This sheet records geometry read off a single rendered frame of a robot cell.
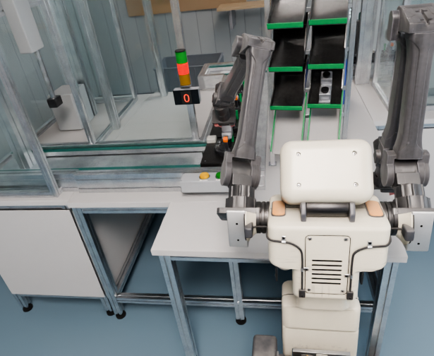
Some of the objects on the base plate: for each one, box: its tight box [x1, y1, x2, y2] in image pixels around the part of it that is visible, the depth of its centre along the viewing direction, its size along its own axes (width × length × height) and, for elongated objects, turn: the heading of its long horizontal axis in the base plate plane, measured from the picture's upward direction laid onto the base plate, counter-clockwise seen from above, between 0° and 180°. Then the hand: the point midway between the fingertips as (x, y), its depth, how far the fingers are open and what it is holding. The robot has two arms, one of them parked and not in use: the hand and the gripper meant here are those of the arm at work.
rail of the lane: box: [73, 164, 265, 193], centre depth 171 cm, size 6×89×11 cm, turn 92°
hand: (226, 125), depth 170 cm, fingers closed on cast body, 4 cm apart
